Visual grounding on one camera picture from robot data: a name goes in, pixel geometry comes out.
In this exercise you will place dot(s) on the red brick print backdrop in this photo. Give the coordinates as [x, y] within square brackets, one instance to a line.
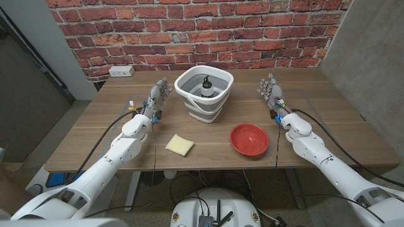
[189, 31]

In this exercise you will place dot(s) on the dark grey wall panel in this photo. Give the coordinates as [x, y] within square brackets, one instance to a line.
[28, 104]

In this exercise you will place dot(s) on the white power outlet strip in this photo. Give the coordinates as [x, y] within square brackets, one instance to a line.
[121, 71]

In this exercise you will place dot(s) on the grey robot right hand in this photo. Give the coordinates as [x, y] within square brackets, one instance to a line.
[275, 93]

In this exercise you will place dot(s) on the yellow sponge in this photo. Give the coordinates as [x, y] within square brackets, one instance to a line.
[180, 145]

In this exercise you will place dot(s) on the red bowl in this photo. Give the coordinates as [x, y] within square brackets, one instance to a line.
[249, 140]

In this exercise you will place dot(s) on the blue floor object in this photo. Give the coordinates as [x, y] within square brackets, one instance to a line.
[57, 179]

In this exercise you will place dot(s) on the grey table leg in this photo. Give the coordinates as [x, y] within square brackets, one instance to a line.
[296, 192]

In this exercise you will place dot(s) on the white grey collapsible bucket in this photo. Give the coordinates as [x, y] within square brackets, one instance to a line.
[205, 112]

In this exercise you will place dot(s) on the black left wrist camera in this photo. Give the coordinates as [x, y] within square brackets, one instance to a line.
[157, 115]

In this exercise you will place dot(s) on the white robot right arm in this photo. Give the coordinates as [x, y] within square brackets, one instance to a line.
[331, 167]

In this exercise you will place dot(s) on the white bottle with black cap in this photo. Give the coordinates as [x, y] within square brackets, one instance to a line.
[207, 89]

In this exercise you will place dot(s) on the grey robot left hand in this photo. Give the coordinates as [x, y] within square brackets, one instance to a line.
[155, 94]

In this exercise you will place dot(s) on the grey device on torso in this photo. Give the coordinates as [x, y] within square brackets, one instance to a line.
[205, 221]

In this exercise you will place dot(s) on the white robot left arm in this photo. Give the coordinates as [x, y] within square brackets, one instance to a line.
[94, 176]

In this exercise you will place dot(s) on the black antennas on torso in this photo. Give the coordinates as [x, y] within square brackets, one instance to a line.
[224, 218]

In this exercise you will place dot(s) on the white robot torso base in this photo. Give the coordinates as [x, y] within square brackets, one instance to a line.
[189, 205]

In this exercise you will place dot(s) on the white table leg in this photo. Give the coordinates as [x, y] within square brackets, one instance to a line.
[132, 189]

